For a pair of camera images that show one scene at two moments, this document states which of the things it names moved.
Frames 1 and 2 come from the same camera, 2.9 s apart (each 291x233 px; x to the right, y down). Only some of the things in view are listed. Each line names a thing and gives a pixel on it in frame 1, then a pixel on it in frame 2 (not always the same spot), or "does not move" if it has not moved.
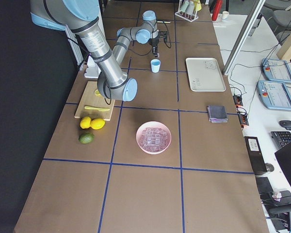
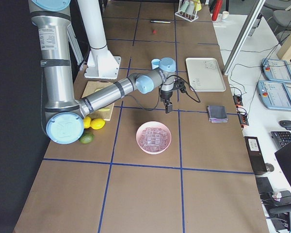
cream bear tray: (204, 74) does not move
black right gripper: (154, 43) → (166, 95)
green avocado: (86, 138) does not move
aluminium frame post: (242, 37) does not move
